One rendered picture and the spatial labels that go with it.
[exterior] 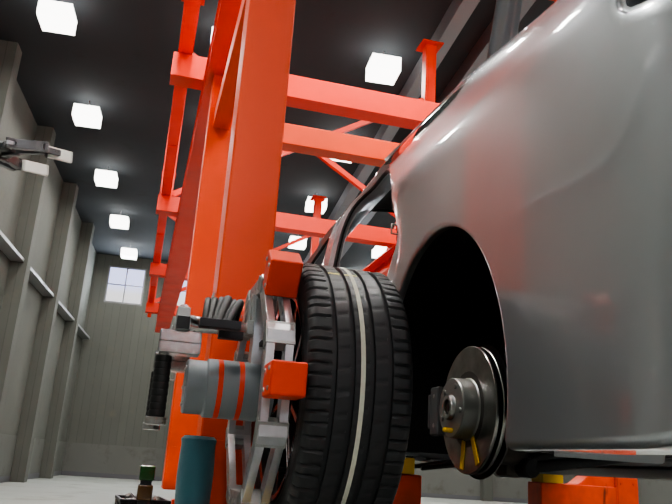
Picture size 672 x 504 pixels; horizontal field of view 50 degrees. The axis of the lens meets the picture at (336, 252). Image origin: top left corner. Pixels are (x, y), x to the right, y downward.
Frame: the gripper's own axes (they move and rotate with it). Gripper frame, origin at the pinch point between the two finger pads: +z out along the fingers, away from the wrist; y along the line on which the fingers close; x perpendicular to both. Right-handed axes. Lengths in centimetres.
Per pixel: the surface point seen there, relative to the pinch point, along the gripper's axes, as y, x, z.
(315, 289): 64, -39, 32
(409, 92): -444, 417, 742
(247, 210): 6, -2, 60
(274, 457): 58, -75, 25
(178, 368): 16, -53, 29
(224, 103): -129, 108, 153
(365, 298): 70, -41, 43
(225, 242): 3, -13, 54
